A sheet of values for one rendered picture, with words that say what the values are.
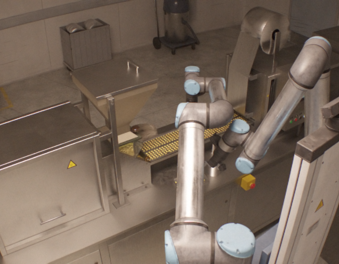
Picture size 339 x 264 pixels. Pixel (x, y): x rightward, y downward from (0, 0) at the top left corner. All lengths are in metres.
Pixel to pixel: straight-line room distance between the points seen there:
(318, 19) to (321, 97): 5.01
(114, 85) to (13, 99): 3.56
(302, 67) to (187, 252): 0.80
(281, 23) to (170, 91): 2.77
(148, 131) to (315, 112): 1.26
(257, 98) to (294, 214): 1.50
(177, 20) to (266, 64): 3.56
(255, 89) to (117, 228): 1.27
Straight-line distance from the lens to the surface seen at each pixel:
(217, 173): 2.55
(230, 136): 1.95
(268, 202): 3.06
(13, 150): 2.01
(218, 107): 1.79
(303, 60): 1.56
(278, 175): 2.94
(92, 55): 5.68
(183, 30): 6.27
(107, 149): 2.26
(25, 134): 2.11
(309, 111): 1.76
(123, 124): 2.22
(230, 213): 2.78
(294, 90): 1.59
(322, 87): 1.71
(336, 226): 2.54
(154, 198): 2.40
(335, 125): 1.27
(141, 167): 2.38
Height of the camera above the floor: 2.44
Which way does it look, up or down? 34 degrees down
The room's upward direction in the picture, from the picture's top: 2 degrees counter-clockwise
